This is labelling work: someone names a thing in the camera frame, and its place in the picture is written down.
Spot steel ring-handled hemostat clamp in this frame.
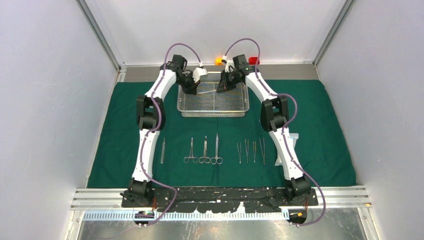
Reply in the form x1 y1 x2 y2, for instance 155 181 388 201
183 138 199 164

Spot yellow toy block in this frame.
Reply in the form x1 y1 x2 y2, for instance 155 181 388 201
214 57 224 66

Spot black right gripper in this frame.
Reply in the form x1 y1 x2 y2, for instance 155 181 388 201
216 70 240 93

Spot long steel probe rod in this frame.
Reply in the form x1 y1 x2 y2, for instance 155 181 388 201
160 138 166 164

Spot metal mesh instrument tray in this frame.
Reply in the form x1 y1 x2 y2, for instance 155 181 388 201
176 71 250 118

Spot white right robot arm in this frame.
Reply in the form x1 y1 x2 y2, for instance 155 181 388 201
219 54 311 205

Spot steel needle holder clamp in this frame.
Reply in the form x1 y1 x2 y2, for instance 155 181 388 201
252 141 257 163

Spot small steel scissors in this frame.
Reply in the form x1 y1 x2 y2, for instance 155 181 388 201
198 136 211 164

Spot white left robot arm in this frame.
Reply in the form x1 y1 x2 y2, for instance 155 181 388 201
121 54 208 207

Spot white sterile packet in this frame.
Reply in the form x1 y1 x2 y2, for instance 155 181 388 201
289 133 299 147

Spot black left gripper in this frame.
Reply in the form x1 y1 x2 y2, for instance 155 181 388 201
176 72 202 96

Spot green surgical drape cloth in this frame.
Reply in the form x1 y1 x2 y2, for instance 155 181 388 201
87 79 357 188

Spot red toy block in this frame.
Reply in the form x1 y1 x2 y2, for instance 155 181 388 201
248 56 260 65

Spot steel ring-handled scissors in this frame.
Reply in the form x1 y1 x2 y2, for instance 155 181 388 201
211 133 223 165

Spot steel surgical forceps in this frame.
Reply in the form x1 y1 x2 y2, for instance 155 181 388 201
236 142 242 164

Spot steel scalpel handle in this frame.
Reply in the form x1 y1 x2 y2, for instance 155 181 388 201
197 85 217 93

